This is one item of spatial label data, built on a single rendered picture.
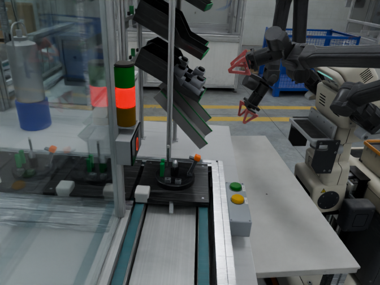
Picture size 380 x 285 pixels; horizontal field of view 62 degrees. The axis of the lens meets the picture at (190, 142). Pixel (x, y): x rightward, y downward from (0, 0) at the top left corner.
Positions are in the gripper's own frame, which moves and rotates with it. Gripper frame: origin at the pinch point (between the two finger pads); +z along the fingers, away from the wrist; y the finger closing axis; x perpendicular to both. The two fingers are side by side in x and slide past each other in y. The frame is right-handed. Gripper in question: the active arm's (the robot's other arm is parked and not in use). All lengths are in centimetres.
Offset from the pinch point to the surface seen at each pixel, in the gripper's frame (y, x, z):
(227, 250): 55, 35, 8
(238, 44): -390, 51, 40
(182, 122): 5.9, 13.3, 24.4
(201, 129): -6.5, 22.9, 22.3
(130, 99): 49, -11, 18
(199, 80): 1.6, 0.5, 13.0
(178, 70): 1.5, -5.5, 19.3
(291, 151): -198, 150, -1
